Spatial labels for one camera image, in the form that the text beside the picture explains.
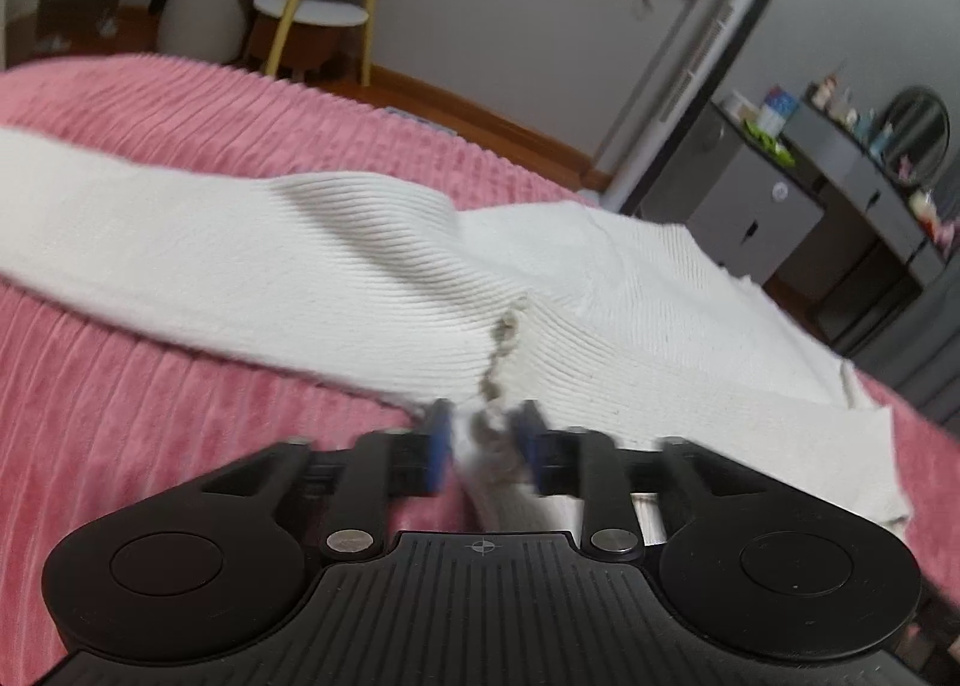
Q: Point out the small grey cabinet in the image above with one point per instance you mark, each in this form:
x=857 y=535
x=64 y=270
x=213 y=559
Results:
x=750 y=206

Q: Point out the white beanbag seat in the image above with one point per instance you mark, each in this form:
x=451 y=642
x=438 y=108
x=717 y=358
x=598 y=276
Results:
x=201 y=19

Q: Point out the grey pleated curtain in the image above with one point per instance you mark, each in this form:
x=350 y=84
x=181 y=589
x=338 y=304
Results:
x=919 y=349

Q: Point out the white container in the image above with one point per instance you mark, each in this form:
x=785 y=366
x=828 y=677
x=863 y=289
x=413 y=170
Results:
x=736 y=104

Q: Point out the grey dressing desk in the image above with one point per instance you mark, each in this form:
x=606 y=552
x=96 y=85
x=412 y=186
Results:
x=862 y=206

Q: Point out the pink ribbed blanket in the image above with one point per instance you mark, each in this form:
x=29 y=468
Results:
x=150 y=401

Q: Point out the green packet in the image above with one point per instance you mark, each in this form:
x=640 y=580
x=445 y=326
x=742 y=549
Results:
x=769 y=142

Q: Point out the pink plush toy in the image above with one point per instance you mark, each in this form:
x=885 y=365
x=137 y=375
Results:
x=946 y=230

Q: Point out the blue and white box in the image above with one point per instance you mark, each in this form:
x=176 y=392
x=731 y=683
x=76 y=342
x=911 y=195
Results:
x=778 y=109

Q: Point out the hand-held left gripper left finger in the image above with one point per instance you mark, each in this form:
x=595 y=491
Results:
x=439 y=447

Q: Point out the tall grey panel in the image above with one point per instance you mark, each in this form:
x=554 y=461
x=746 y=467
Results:
x=675 y=101

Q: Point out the round black-framed mirror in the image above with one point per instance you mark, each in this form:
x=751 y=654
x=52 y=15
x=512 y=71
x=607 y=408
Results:
x=916 y=135

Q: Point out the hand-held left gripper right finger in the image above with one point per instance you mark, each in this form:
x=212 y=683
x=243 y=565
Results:
x=528 y=447

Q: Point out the white ribbed knit garment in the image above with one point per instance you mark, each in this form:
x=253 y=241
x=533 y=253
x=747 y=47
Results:
x=315 y=259

